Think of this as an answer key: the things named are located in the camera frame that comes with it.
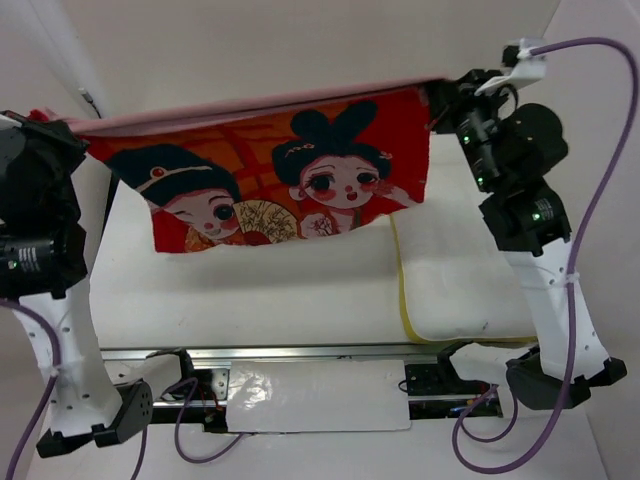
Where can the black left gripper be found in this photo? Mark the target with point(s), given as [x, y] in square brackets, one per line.
[48, 131]

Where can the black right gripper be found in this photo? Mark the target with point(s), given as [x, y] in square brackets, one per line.
[447, 97]

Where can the white pillow with yellow edge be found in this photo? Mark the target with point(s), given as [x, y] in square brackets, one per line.
[455, 282]

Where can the pink and red pillowcase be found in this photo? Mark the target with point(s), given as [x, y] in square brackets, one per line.
[265, 171]

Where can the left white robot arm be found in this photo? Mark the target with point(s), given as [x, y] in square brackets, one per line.
[44, 280]

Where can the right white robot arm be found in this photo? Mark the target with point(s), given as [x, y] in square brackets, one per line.
[508, 159]

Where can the white glossy cover plate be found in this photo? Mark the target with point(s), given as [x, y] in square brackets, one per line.
[317, 396]

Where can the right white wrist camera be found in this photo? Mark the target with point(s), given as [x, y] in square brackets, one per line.
[519, 67]

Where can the aluminium mounting rail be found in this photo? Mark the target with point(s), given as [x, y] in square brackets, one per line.
[432, 392]

